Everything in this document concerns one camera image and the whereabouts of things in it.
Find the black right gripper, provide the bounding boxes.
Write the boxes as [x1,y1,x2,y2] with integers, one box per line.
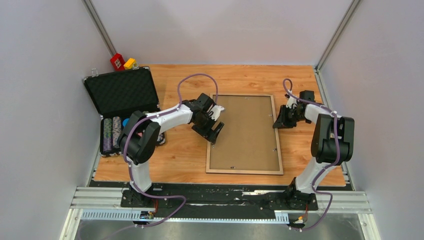
[273,104,308,129]

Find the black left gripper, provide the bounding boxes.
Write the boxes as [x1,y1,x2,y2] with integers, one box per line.
[192,112,225,145]

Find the brown cardboard backing board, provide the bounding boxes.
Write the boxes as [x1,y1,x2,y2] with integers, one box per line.
[209,96,281,172]

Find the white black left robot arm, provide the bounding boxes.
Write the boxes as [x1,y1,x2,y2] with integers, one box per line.
[118,93,225,207]

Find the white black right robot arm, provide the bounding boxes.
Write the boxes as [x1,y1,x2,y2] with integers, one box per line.
[272,90,355,209]

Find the blue round chip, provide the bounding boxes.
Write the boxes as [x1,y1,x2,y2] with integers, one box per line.
[122,118,129,127]

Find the grey pink chip stack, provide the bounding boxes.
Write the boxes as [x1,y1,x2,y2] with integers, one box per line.
[112,116,122,149]

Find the black poker chip case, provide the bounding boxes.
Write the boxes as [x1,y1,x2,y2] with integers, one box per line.
[82,66,160,157]

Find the green purple chip stack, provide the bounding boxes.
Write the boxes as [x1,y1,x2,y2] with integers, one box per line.
[102,118,113,153]

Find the yellow toy block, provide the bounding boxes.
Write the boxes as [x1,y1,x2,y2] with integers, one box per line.
[123,57,139,70]

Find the red toy house block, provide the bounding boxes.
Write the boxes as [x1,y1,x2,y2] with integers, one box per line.
[109,53,126,72]

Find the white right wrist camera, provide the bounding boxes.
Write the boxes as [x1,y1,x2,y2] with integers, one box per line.
[285,90,298,109]

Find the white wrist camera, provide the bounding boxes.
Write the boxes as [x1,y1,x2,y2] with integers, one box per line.
[285,90,298,109]
[208,104,225,121]

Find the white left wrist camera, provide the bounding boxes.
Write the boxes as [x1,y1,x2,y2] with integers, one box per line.
[208,104,225,121]

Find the aluminium rail frame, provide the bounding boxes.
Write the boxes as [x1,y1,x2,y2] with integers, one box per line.
[60,78,380,240]

